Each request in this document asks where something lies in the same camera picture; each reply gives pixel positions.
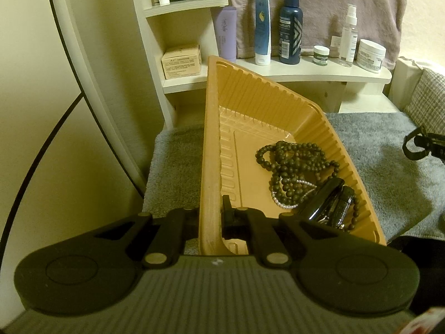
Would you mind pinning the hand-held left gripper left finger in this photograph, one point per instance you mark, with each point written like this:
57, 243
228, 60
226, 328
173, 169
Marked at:
189, 221

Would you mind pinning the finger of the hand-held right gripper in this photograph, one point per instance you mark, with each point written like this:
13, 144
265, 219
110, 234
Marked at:
438, 146

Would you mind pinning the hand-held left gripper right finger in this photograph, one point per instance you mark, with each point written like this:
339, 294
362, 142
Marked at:
227, 221

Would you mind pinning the black cylindrical case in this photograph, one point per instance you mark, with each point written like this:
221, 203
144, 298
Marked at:
323, 198

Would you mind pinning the orange plastic tray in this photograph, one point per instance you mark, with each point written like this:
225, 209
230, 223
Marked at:
243, 118

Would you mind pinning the grey woven pillow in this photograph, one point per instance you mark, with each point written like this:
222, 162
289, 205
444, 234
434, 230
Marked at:
427, 94

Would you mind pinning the grey fluffy mat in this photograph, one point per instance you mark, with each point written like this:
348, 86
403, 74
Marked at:
375, 167

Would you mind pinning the cream cushion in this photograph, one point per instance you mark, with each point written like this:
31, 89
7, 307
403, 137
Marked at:
403, 76

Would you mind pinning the white cream jar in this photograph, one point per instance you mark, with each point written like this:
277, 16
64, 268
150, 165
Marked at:
371, 55

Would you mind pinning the clear spray bottle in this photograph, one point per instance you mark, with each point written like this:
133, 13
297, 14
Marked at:
347, 41

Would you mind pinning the cream wooden shelf unit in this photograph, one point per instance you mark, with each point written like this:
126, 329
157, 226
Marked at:
313, 73

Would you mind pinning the small green jar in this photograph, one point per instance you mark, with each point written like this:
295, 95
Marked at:
321, 55

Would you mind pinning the lavender bottle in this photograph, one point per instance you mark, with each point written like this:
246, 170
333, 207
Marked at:
225, 34

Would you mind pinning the dark blue spray bottle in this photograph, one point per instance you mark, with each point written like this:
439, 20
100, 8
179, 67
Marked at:
290, 31

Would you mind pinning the white and blue tube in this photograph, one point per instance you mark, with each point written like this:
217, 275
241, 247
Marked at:
262, 28

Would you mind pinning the curved cream frame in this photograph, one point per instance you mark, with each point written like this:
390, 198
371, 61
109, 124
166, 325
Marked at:
94, 87

